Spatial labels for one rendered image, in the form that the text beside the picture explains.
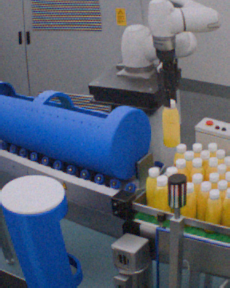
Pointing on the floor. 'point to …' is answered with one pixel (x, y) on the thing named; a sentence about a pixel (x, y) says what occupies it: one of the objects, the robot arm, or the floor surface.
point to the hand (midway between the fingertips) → (169, 96)
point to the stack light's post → (176, 251)
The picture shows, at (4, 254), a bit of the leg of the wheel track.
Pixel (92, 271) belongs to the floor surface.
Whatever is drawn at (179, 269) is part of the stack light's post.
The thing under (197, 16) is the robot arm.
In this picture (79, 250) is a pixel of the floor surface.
